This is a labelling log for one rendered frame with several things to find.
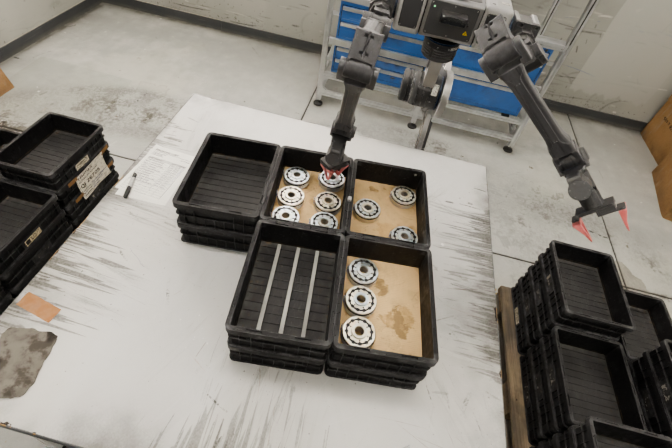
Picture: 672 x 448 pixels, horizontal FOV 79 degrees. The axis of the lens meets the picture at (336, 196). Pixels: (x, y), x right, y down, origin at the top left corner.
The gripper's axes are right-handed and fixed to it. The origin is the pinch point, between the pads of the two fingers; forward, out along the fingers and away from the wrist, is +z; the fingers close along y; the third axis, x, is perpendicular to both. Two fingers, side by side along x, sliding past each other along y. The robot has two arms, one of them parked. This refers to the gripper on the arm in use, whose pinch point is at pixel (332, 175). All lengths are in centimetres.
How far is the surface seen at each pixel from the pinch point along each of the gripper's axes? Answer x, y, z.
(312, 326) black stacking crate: -45, -42, 6
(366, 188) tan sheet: -8.7, 12.3, 6.3
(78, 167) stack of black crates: 96, -76, 38
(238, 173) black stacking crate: 25.2, -28.1, 6.1
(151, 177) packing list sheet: 53, -55, 19
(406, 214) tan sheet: -28.1, 16.8, 6.2
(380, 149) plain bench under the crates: 17, 48, 20
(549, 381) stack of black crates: -107, 42, 51
